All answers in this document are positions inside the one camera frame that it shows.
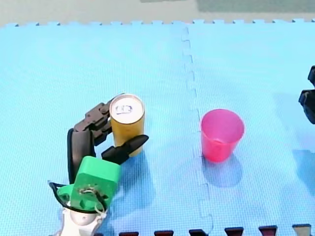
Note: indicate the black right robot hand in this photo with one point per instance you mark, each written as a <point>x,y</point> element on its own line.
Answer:
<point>308,103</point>

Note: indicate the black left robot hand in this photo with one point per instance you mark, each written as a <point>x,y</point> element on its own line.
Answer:
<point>81,142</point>

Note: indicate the yellow drink can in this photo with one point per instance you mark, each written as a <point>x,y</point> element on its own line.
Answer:
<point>126,120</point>

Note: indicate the pink plastic cup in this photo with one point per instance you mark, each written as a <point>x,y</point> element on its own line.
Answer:
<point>220,137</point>

